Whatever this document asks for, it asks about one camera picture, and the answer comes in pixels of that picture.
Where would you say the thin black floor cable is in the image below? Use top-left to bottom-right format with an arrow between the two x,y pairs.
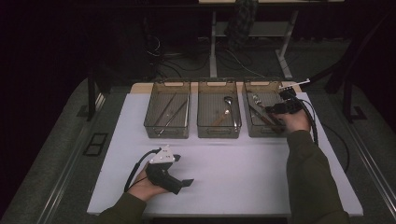
321,123 -> 350,174

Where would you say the metal chopstick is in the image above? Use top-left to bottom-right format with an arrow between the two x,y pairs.
154,92 -> 177,127
158,97 -> 189,135

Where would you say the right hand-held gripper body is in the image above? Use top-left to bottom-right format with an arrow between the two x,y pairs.
270,77 -> 311,116

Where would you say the white legged desk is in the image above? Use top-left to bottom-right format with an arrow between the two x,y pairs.
198,0 -> 346,80

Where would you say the metal floor rail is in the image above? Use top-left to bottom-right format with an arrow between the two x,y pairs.
35,92 -> 106,224
337,118 -> 396,213

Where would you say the black metal stand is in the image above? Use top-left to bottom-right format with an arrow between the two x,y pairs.
300,8 -> 396,124
86,64 -> 113,122

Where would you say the person's right hand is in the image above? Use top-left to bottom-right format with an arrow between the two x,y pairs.
274,107 -> 312,134

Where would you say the translucent brown plastic bin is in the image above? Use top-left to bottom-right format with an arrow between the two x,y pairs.
242,78 -> 298,139
143,78 -> 191,140
196,78 -> 243,140

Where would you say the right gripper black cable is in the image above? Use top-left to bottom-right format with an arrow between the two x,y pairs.
295,97 -> 319,147

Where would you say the tangle of floor cables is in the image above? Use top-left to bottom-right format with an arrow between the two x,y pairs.
145,34 -> 265,80

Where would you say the black metal spoon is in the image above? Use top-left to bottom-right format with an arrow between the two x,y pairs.
223,95 -> 237,129

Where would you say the dark patterned hanging cloth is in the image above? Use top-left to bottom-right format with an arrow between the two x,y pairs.
223,0 -> 260,51

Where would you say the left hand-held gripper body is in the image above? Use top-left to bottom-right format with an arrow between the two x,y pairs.
145,144 -> 185,196

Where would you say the person's left hand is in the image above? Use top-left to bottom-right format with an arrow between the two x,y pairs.
127,164 -> 170,203

